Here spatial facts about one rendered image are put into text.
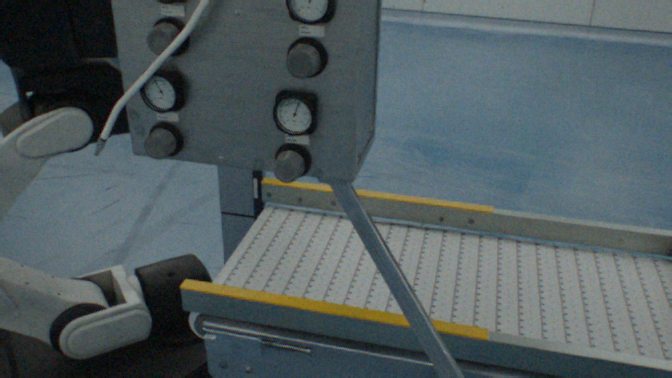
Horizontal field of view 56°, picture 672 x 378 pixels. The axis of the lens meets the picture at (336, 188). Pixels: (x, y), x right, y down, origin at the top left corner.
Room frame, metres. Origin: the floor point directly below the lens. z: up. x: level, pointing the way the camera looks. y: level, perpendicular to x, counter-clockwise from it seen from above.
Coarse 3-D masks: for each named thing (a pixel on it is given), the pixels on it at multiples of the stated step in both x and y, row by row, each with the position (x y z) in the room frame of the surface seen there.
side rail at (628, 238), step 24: (264, 192) 0.84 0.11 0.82; (288, 192) 0.83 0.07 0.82; (312, 192) 0.83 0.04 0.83; (384, 216) 0.80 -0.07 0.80; (408, 216) 0.79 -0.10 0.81; (432, 216) 0.79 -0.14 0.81; (456, 216) 0.78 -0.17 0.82; (480, 216) 0.77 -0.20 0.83; (504, 216) 0.76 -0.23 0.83; (528, 216) 0.76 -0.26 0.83; (552, 216) 0.76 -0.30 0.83; (552, 240) 0.75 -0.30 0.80; (576, 240) 0.74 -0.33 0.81; (600, 240) 0.74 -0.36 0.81; (624, 240) 0.73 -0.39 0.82; (648, 240) 0.72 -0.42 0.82
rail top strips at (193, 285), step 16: (368, 192) 0.82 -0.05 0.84; (464, 208) 0.78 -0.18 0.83; (480, 208) 0.78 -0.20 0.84; (192, 288) 0.58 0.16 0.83; (208, 288) 0.58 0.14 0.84; (224, 288) 0.58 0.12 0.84; (240, 288) 0.58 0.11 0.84; (288, 304) 0.55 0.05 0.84; (304, 304) 0.55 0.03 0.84; (320, 304) 0.55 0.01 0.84; (336, 304) 0.55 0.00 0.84; (368, 320) 0.53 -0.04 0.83; (384, 320) 0.53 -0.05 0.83; (400, 320) 0.53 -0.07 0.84; (432, 320) 0.53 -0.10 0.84; (464, 336) 0.51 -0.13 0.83; (480, 336) 0.51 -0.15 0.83
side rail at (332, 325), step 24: (216, 312) 0.57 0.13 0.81; (240, 312) 0.56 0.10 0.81; (264, 312) 0.56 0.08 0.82; (288, 312) 0.55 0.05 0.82; (312, 312) 0.54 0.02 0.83; (336, 336) 0.54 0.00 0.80; (360, 336) 0.53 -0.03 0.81; (384, 336) 0.53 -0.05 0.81; (408, 336) 0.52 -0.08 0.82; (456, 336) 0.51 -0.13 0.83; (504, 336) 0.51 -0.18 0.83; (480, 360) 0.50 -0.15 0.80; (504, 360) 0.50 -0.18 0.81; (528, 360) 0.49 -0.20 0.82; (552, 360) 0.49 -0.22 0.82; (576, 360) 0.48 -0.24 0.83; (600, 360) 0.48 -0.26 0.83; (624, 360) 0.48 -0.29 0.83; (648, 360) 0.48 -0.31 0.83
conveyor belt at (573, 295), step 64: (256, 256) 0.70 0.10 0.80; (320, 256) 0.70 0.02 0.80; (448, 256) 0.71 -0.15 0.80; (512, 256) 0.71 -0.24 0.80; (576, 256) 0.72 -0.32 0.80; (640, 256) 0.72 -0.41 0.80; (192, 320) 0.60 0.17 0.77; (448, 320) 0.58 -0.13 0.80; (512, 320) 0.58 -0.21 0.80; (576, 320) 0.58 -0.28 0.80; (640, 320) 0.59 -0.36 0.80
